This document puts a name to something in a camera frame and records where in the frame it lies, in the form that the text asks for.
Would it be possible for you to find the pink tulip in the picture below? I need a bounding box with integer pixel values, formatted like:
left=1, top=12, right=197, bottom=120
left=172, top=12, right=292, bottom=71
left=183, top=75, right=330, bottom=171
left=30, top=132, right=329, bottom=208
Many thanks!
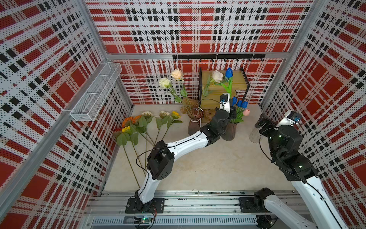
left=237, top=108, right=250, bottom=123

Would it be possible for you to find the dark pink ribbed vase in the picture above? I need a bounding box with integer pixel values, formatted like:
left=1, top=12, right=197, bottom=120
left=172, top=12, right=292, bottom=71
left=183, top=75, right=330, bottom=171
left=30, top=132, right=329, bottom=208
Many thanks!
left=221, top=122, right=237, bottom=141

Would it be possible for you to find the pink glass vase with ribbon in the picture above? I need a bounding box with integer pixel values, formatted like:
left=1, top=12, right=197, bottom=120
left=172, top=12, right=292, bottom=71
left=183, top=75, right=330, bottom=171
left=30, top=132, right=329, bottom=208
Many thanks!
left=187, top=108, right=204, bottom=135

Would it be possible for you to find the cream rose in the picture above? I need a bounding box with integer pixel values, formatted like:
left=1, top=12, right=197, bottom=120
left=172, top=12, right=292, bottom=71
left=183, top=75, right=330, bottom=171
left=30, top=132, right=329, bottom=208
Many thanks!
left=170, top=69, right=193, bottom=116

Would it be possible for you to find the pale green rose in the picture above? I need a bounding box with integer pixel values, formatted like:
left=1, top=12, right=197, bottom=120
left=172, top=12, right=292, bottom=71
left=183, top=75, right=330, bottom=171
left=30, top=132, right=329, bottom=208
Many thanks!
left=158, top=78, right=192, bottom=114

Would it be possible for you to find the beige daisy flower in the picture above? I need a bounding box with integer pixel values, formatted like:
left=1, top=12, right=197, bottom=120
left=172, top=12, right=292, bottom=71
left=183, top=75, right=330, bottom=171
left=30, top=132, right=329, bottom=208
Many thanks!
left=155, top=111, right=171, bottom=143
left=141, top=111, right=154, bottom=169

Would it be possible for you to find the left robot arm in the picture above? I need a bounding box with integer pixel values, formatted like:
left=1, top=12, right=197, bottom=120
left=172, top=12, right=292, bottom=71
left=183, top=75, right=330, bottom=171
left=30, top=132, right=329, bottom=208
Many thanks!
left=135, top=106, right=236, bottom=205

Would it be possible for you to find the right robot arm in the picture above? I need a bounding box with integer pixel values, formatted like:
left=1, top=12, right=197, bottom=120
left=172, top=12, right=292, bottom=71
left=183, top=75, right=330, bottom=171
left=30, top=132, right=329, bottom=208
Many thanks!
left=254, top=111, right=348, bottom=229

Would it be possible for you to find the clear glass vase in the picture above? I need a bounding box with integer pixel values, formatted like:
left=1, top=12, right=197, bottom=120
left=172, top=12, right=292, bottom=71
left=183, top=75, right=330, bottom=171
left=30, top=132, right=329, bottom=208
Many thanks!
left=249, top=127, right=261, bottom=144

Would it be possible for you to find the brown teddy bear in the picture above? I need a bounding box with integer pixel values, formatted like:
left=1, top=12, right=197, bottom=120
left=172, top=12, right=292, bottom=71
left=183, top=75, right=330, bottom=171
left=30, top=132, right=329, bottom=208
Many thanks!
left=181, top=97, right=216, bottom=123

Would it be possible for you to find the yellow daisy flower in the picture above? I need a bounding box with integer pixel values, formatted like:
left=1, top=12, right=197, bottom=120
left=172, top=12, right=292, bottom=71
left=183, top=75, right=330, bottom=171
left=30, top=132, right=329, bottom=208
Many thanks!
left=162, top=111, right=183, bottom=139

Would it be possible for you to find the small yellow daisy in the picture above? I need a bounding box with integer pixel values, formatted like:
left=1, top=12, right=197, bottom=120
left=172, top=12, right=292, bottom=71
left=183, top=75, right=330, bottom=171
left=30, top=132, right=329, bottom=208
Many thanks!
left=122, top=126, right=132, bottom=134

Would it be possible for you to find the red daisy flower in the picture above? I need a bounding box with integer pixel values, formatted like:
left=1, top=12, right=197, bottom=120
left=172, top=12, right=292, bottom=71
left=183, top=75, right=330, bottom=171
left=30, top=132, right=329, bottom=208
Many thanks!
left=113, top=128, right=122, bottom=138

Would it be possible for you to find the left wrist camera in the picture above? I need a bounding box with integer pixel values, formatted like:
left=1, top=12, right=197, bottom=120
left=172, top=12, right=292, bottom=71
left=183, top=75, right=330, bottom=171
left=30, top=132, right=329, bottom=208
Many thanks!
left=219, top=93, right=230, bottom=113

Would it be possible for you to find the wooden shelf black frame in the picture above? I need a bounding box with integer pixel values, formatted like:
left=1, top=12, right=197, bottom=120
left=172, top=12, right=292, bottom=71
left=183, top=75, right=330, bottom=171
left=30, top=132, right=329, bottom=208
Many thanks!
left=198, top=67, right=250, bottom=123

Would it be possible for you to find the black hook rail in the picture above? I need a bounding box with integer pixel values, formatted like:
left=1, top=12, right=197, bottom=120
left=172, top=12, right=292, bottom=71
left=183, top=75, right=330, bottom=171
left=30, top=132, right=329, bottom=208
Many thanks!
left=172, top=53, right=266, bottom=61

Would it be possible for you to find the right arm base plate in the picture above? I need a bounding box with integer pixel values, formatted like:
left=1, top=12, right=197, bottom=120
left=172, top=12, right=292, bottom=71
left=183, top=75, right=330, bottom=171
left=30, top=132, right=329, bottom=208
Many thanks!
left=238, top=197, right=270, bottom=213

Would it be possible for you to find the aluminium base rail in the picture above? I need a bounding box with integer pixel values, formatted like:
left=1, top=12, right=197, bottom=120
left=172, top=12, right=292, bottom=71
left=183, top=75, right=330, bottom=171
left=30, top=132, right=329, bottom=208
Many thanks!
left=79, top=190, right=327, bottom=229

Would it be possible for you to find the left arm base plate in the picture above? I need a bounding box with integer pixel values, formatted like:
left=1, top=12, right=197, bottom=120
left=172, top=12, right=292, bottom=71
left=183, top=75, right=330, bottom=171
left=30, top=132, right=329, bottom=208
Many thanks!
left=125, top=197, right=165, bottom=214

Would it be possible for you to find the circuit board on rail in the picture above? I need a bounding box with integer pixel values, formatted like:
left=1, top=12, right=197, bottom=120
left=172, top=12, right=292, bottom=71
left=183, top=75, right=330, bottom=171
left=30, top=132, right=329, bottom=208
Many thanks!
left=133, top=217, right=153, bottom=225

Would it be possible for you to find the white wire wall basket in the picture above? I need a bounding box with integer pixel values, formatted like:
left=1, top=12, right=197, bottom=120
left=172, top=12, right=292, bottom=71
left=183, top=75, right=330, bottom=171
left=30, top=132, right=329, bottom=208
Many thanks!
left=70, top=63, right=122, bottom=122

